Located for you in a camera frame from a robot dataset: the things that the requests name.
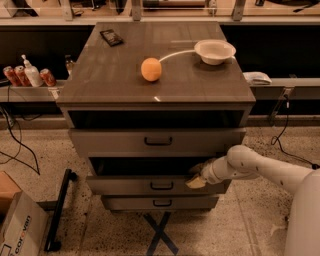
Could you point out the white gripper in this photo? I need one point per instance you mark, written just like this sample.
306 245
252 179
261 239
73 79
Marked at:
208 173

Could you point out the grey drawer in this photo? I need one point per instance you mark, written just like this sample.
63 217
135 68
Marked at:
147 176
155 142
159 203

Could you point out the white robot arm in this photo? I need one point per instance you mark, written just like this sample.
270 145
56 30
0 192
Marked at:
241 162

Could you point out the grey drawer cabinet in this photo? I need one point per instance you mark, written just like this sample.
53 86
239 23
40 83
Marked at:
106 89

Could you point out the red soda can middle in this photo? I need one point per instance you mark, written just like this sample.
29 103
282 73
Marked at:
20 73

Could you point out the red soda can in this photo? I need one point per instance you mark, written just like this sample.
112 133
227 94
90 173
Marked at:
20 73
11 76
48 77

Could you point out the blue tape cross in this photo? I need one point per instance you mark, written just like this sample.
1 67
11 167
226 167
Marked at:
160 234

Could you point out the white folded cloth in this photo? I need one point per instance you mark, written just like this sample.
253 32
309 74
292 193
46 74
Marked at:
257 78

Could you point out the orange fruit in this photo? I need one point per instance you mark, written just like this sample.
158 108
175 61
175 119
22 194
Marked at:
151 69

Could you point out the white bowl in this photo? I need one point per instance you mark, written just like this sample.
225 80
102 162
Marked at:
214 52

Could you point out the black metal bar stand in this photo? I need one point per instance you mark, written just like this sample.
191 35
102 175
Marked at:
51 244

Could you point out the black snack packet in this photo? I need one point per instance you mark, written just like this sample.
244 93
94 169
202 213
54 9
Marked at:
111 38

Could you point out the small dark bottle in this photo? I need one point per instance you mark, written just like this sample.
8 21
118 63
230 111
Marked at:
69 63

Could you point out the red soda can right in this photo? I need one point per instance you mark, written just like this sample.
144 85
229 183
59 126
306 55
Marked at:
48 77

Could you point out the cardboard box with logo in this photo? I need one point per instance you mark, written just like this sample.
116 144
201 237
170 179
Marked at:
23 221

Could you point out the white pump bottle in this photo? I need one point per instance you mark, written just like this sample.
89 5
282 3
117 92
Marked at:
32 73

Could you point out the red soda can left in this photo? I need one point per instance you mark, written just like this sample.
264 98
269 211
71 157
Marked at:
11 76

